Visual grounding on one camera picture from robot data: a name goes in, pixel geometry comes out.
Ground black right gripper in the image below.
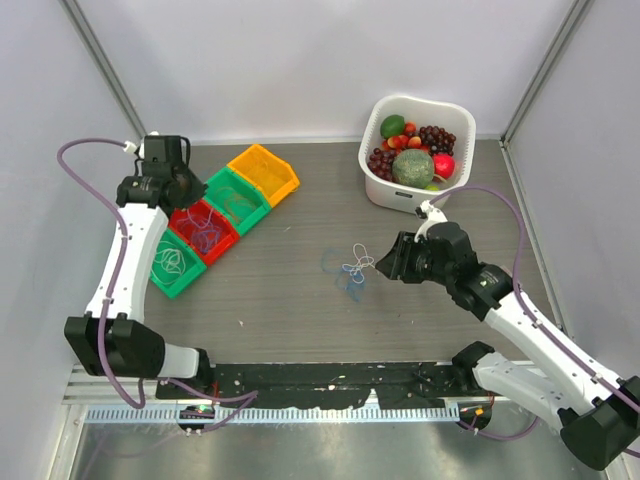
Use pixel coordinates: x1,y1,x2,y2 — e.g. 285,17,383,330
375,231,454,286

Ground white cable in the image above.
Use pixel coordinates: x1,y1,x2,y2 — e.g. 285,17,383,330
342,243,376,282
152,242,187,287

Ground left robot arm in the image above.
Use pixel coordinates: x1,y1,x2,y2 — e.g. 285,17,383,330
64,133,213,399

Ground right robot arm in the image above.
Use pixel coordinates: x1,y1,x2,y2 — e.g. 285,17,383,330
375,222,639,471

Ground red plastic bin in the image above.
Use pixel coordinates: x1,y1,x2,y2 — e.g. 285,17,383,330
169,200,240,267

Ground green plastic bin beside yellow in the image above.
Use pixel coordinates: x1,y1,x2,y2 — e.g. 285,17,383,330
204,167,271,236

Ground white plastic fruit basket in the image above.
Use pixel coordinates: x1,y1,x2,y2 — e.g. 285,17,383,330
358,94,476,213

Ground green plastic bin at end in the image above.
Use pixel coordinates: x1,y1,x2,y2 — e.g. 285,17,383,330
150,229,206,299

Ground red apple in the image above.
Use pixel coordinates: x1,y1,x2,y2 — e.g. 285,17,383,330
432,153,456,180

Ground red and yellow peaches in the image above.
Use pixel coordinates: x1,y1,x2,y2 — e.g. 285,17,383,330
381,122,430,153

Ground dark purple grape bunch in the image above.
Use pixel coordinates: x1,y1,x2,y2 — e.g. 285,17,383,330
418,125,457,156

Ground green lime fruit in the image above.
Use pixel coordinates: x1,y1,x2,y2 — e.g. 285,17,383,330
379,114,406,139

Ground purple cable in red bin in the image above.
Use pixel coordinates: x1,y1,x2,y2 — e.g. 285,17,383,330
177,207,226,254

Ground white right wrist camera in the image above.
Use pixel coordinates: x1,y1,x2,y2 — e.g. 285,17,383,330
414,200,447,243

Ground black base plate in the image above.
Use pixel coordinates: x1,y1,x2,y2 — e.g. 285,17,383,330
187,362,497,410

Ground aluminium frame post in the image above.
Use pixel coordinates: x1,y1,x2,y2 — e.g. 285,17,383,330
58,0,147,137
500,0,594,147

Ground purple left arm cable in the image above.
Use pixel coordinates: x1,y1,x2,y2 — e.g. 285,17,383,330
55,138,261,444

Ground white perforated cable duct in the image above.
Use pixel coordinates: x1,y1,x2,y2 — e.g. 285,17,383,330
85,403,460,425

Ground right aluminium frame post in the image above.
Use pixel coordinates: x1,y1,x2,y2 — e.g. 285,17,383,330
500,0,594,147

